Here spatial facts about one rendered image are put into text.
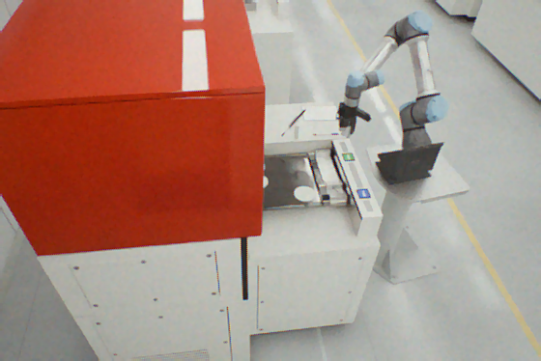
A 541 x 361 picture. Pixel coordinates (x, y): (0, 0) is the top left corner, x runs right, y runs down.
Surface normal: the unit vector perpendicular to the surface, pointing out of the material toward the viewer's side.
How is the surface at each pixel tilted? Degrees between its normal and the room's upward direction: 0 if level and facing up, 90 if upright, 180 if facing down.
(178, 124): 90
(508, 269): 0
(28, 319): 0
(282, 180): 0
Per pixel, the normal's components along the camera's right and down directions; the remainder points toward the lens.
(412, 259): 0.01, -0.71
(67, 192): 0.12, 0.69
